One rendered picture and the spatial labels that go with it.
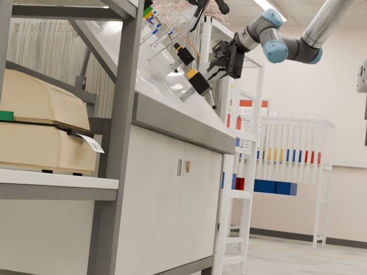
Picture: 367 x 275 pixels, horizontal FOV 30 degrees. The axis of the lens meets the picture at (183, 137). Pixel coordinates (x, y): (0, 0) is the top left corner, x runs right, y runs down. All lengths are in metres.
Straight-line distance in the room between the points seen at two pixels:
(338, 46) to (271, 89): 1.21
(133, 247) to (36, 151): 0.57
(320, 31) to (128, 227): 0.98
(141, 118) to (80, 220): 0.28
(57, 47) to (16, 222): 1.94
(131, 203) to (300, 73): 9.20
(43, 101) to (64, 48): 2.22
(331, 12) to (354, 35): 8.50
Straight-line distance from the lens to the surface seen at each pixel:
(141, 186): 1.78
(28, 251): 1.68
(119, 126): 1.50
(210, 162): 2.50
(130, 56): 1.52
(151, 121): 1.68
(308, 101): 10.72
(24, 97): 1.32
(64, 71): 3.49
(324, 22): 2.30
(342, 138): 10.53
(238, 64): 2.39
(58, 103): 1.33
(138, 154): 1.73
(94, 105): 2.87
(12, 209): 1.70
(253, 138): 5.50
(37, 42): 3.57
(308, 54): 2.36
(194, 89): 2.14
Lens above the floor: 0.67
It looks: 4 degrees up
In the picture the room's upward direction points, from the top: 6 degrees clockwise
